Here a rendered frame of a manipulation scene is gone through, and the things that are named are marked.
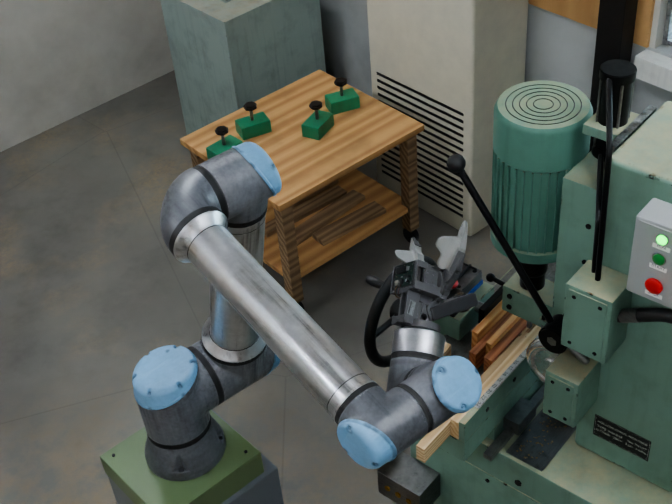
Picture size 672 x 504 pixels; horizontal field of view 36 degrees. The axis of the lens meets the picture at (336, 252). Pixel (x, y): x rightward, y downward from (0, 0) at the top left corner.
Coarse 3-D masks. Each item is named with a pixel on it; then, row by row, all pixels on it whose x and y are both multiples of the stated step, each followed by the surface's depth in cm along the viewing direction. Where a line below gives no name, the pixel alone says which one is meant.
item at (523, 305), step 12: (516, 276) 216; (504, 288) 214; (516, 288) 213; (552, 288) 212; (504, 300) 216; (516, 300) 214; (528, 300) 212; (552, 300) 210; (516, 312) 216; (528, 312) 214; (540, 312) 211
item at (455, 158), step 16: (448, 160) 187; (464, 160) 187; (464, 176) 188; (480, 208) 189; (496, 224) 190; (512, 256) 191; (528, 288) 193; (544, 304) 194; (560, 320) 194; (544, 336) 194; (560, 336) 192; (560, 352) 194; (576, 352) 194
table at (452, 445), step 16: (512, 272) 242; (496, 288) 239; (448, 336) 228; (464, 336) 227; (464, 352) 224; (480, 368) 220; (528, 384) 221; (512, 400) 217; (496, 416) 213; (480, 432) 209; (448, 448) 209; (464, 448) 206
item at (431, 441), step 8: (512, 344) 219; (504, 352) 217; (496, 360) 216; (488, 368) 214; (496, 368) 214; (480, 376) 213; (488, 376) 212; (448, 424) 204; (432, 432) 202; (440, 432) 202; (448, 432) 205; (424, 440) 201; (432, 440) 201; (440, 440) 204; (416, 448) 201; (424, 448) 199; (432, 448) 202; (416, 456) 202; (424, 456) 200
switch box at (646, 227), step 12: (648, 204) 165; (660, 204) 165; (636, 216) 164; (648, 216) 163; (660, 216) 163; (636, 228) 165; (648, 228) 163; (660, 228) 162; (636, 240) 166; (648, 240) 165; (636, 252) 168; (648, 252) 166; (660, 252) 164; (636, 264) 169; (648, 264) 167; (636, 276) 170; (648, 276) 169; (660, 276) 167; (636, 288) 172; (660, 300) 170
